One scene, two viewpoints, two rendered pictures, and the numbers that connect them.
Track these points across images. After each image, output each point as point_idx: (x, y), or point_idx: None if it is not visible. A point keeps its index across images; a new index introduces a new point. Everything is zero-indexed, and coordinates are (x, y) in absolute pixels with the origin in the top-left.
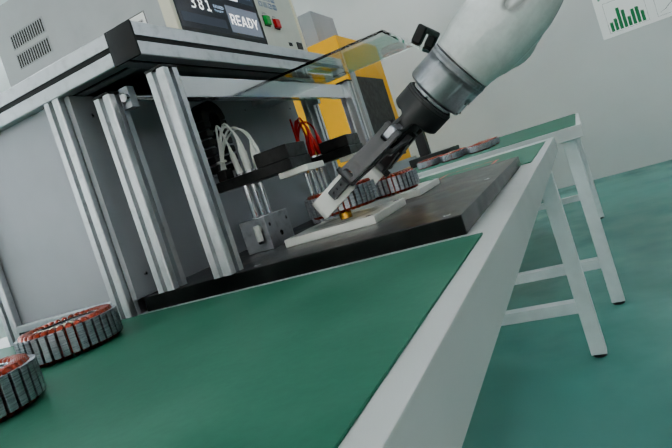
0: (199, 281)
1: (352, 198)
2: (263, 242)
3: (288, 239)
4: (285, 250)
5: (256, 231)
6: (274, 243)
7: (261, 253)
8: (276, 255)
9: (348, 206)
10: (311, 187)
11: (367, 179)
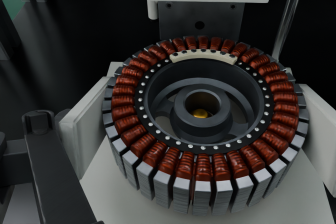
0: (22, 18)
1: (120, 164)
2: (153, 21)
3: (109, 68)
4: (78, 82)
5: (147, 0)
6: (165, 35)
7: (141, 32)
8: (44, 82)
9: (115, 160)
10: (290, 0)
11: (206, 177)
